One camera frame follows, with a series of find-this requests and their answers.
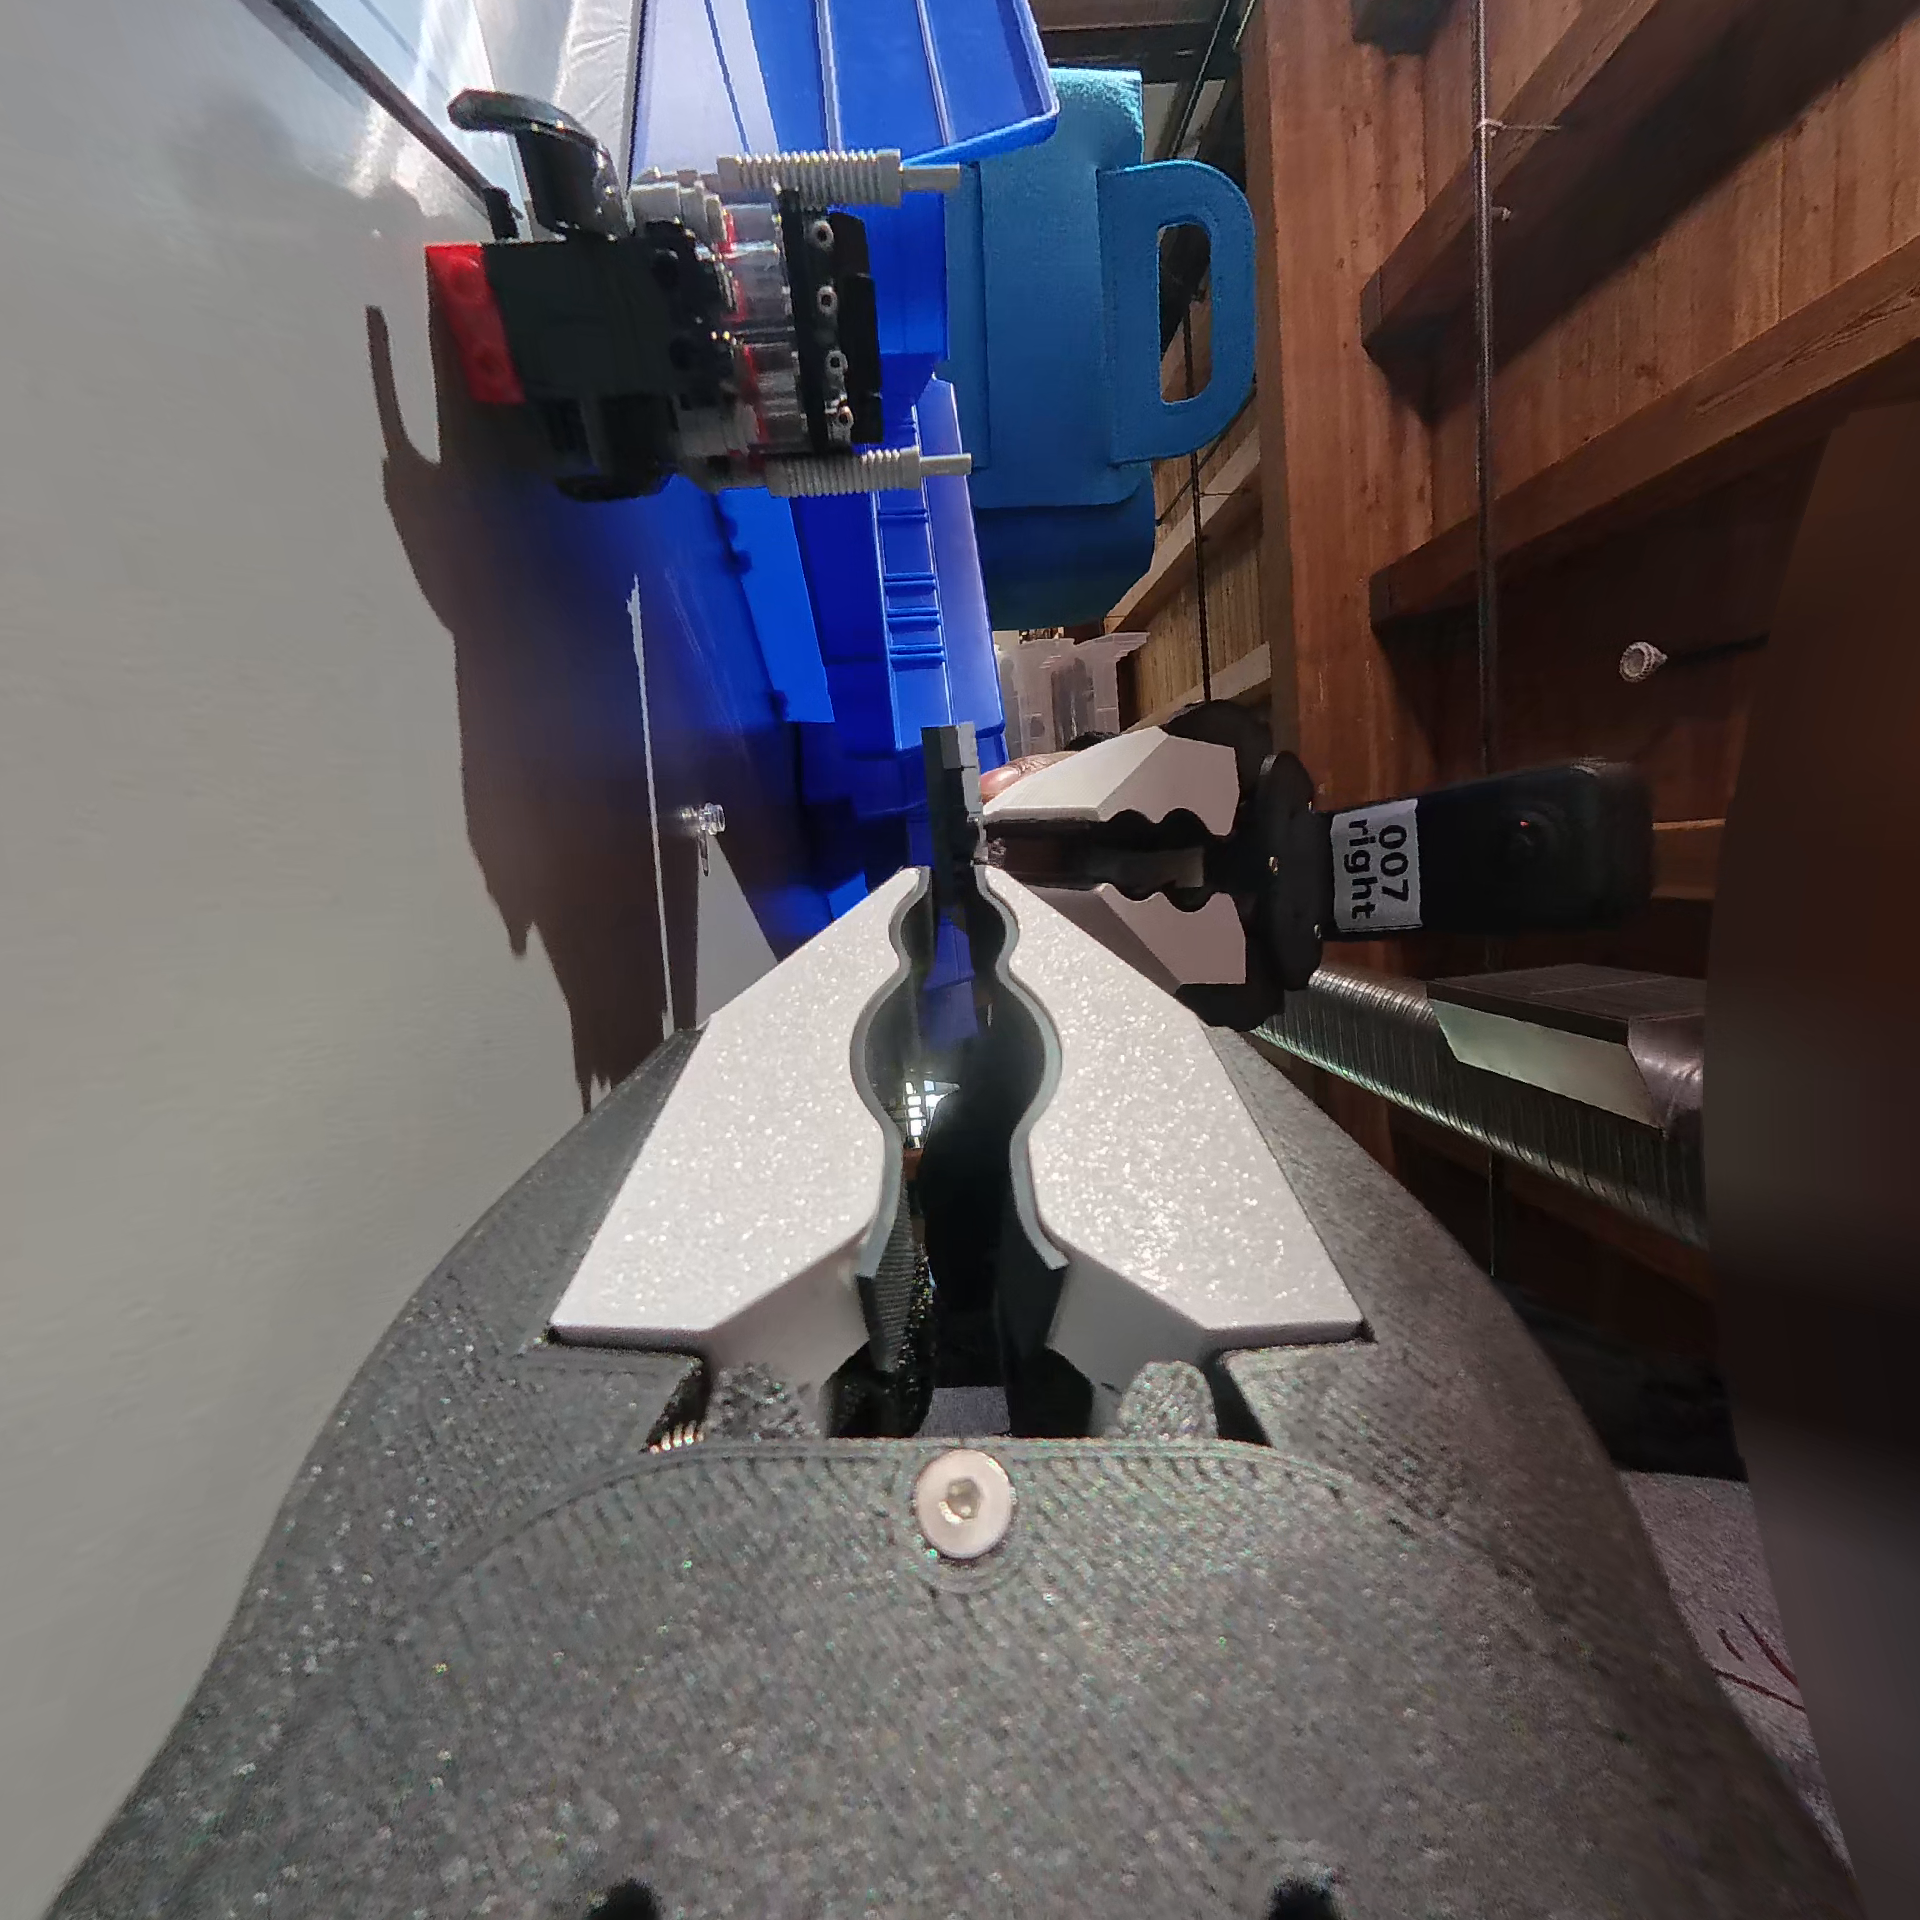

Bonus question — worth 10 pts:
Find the blue felt bag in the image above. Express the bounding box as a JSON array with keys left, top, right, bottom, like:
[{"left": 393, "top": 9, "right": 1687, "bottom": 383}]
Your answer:
[{"left": 961, "top": 66, "right": 1260, "bottom": 631}]

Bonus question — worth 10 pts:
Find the metal ventilation duct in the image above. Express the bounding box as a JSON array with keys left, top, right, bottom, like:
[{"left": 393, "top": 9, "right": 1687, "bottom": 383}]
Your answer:
[{"left": 1253, "top": 965, "right": 1715, "bottom": 1252}]

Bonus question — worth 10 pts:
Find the clear plastic storage box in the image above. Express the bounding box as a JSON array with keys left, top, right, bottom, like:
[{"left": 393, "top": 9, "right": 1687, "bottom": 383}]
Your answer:
[{"left": 997, "top": 628, "right": 1151, "bottom": 755}]

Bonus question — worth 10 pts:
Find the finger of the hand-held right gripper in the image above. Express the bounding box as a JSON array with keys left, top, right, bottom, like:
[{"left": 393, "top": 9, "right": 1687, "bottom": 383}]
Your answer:
[
  {"left": 1050, "top": 879, "right": 1253, "bottom": 1028},
  {"left": 978, "top": 726, "right": 1244, "bottom": 831}
]

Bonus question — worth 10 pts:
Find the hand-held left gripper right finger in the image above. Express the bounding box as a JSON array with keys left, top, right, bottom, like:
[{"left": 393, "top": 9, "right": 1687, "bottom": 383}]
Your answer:
[{"left": 983, "top": 866, "right": 1371, "bottom": 1435}]

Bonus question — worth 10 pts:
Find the blue plastic bin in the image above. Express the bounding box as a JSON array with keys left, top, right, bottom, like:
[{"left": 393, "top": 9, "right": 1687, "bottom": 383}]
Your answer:
[
  {"left": 623, "top": 0, "right": 1060, "bottom": 722},
  {"left": 787, "top": 698, "right": 1011, "bottom": 909}
]

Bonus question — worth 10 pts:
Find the black brick assembly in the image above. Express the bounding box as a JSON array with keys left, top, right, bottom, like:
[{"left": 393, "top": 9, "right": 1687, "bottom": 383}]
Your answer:
[{"left": 920, "top": 722, "right": 1003, "bottom": 1036}]

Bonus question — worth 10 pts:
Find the toy brick truck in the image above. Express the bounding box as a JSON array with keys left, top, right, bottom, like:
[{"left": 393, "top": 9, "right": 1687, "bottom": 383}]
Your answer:
[{"left": 423, "top": 88, "right": 975, "bottom": 502}]

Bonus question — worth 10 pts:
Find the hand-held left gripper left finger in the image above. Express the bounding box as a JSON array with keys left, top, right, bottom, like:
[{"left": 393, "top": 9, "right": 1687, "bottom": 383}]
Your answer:
[{"left": 545, "top": 866, "right": 953, "bottom": 1435}]

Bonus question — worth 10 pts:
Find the black jacket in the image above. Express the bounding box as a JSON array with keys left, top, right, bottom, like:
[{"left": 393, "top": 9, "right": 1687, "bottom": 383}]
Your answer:
[{"left": 1485, "top": 1273, "right": 1748, "bottom": 1481}]

